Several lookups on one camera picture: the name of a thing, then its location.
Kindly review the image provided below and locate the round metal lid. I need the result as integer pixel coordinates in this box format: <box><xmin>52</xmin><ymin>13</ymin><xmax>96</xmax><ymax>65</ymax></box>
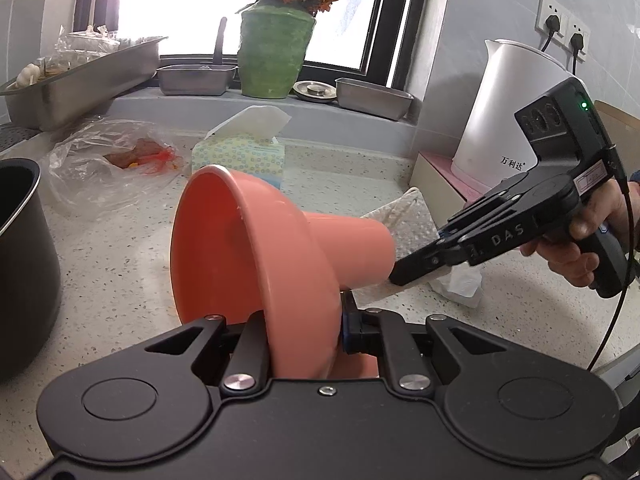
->
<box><xmin>292</xmin><ymin>80</ymin><xmax>338</xmax><ymax>104</ymax></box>

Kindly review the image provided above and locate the pink flat box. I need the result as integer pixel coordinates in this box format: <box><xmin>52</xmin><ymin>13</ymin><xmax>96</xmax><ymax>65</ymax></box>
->
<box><xmin>410</xmin><ymin>150</ymin><xmax>493</xmax><ymax>211</ymax></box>

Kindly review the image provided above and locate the person's right hand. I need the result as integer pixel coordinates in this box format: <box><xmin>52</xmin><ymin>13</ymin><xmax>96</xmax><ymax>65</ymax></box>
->
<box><xmin>520</xmin><ymin>180</ymin><xmax>640</xmax><ymax>289</ymax></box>

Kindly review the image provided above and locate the beige box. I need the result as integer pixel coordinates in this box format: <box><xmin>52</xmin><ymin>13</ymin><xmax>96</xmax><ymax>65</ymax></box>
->
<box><xmin>592</xmin><ymin>100</ymin><xmax>640</xmax><ymax>171</ymax></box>

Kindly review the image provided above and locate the large steel tray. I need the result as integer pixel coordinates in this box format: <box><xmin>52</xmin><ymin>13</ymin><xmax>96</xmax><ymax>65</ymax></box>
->
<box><xmin>0</xmin><ymin>36</ymin><xmax>168</xmax><ymax>132</ymax></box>

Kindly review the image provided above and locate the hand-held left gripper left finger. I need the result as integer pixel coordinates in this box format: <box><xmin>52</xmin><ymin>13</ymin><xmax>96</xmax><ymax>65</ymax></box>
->
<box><xmin>142</xmin><ymin>310</ymin><xmax>274</xmax><ymax>393</ymax></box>

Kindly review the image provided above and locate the black cable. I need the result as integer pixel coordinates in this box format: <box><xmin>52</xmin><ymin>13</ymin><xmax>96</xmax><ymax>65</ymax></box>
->
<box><xmin>587</xmin><ymin>147</ymin><xmax>633</xmax><ymax>373</ymax></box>

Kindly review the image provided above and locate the white paper tissue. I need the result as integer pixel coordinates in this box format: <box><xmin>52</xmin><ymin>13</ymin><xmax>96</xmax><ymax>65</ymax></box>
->
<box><xmin>350</xmin><ymin>186</ymin><xmax>483</xmax><ymax>311</ymax></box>

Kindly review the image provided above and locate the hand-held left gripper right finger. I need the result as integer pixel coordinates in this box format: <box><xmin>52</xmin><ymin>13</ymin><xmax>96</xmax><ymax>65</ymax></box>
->
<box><xmin>342</xmin><ymin>309</ymin><xmax>505</xmax><ymax>397</ymax></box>

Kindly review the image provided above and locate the orange footed bowl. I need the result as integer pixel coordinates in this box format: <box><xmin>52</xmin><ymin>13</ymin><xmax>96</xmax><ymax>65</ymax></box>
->
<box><xmin>170</xmin><ymin>164</ymin><xmax>396</xmax><ymax>381</ymax></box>

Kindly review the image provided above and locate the black power cord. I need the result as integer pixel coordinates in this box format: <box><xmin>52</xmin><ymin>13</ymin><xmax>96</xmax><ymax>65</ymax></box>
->
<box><xmin>540</xmin><ymin>14</ymin><xmax>562</xmax><ymax>53</ymax></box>
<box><xmin>567</xmin><ymin>31</ymin><xmax>586</xmax><ymax>78</ymax></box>

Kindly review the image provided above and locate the black window frame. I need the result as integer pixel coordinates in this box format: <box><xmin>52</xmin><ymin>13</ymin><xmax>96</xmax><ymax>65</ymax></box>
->
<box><xmin>75</xmin><ymin>0</ymin><xmax>453</xmax><ymax>92</ymax></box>

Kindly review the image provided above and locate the patterned tissue box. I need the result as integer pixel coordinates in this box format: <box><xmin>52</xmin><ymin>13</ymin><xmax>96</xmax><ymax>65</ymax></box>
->
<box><xmin>190</xmin><ymin>105</ymin><xmax>292</xmax><ymax>191</ymax></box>

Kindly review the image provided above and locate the white wall socket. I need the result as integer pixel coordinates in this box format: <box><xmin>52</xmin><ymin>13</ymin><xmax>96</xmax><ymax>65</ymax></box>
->
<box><xmin>564</xmin><ymin>14</ymin><xmax>592</xmax><ymax>63</ymax></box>
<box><xmin>535</xmin><ymin>0</ymin><xmax>568</xmax><ymax>36</ymax></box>

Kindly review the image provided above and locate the black window handle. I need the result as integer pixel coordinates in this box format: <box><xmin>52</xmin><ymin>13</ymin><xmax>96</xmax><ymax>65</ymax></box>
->
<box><xmin>212</xmin><ymin>16</ymin><xmax>228</xmax><ymax>67</ymax></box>

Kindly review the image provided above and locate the green vase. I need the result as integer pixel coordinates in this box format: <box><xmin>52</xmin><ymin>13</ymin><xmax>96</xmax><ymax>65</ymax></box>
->
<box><xmin>237</xmin><ymin>2</ymin><xmax>317</xmax><ymax>100</ymax></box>

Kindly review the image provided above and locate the black cooker inner pot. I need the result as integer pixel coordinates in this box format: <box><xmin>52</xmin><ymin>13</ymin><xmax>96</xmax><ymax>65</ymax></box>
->
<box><xmin>0</xmin><ymin>158</ymin><xmax>63</xmax><ymax>383</ymax></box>

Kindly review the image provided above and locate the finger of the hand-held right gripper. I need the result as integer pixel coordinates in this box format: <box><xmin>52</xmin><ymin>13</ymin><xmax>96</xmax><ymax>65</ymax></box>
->
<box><xmin>387</xmin><ymin>240</ymin><xmax>477</xmax><ymax>287</ymax></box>

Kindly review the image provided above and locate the clear plastic food bag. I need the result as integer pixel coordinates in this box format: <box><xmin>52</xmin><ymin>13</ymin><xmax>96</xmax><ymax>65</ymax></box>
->
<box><xmin>52</xmin><ymin>25</ymin><xmax>126</xmax><ymax>68</ymax></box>

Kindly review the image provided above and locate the garlic bulb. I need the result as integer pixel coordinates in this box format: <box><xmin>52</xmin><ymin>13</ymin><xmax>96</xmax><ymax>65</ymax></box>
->
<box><xmin>15</xmin><ymin>62</ymin><xmax>41</xmax><ymax>88</ymax></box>

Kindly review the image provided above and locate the white electric kettle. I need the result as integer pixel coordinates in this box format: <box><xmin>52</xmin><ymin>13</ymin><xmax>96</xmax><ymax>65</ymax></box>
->
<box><xmin>451</xmin><ymin>39</ymin><xmax>576</xmax><ymax>196</ymax></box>

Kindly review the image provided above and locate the small steel tray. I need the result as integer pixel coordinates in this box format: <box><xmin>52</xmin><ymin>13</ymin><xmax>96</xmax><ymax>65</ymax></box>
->
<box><xmin>335</xmin><ymin>77</ymin><xmax>415</xmax><ymax>122</ymax></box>
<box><xmin>156</xmin><ymin>64</ymin><xmax>238</xmax><ymax>97</ymax></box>

